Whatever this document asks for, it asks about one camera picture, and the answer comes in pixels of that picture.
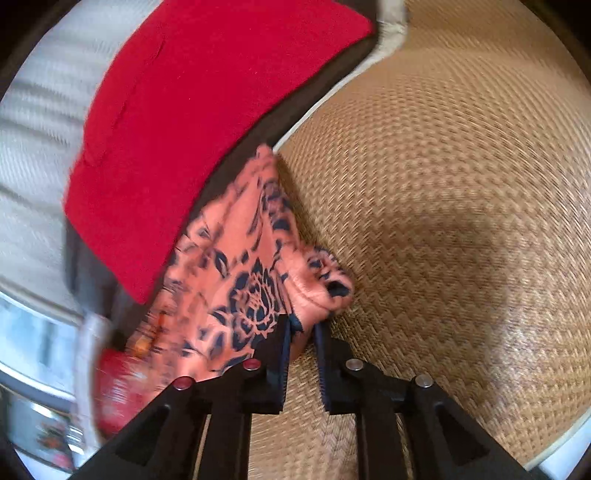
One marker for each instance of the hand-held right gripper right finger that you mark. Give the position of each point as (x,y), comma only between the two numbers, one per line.
(322,364)

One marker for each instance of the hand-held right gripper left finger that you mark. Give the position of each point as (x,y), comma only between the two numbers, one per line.
(285,360)

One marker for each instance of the orange floral blouse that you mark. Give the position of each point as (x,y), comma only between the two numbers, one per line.
(240,286)

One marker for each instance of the red gift box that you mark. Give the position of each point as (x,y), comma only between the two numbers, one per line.
(120,392)

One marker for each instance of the woven rattan mat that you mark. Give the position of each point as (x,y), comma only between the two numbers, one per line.
(438,207)

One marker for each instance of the brown leather sofa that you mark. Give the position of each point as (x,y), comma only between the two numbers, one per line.
(97,272)

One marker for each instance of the red knitted cloth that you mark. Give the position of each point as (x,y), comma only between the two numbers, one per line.
(184,115)

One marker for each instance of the beige dotted curtain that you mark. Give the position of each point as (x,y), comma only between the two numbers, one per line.
(46,138)

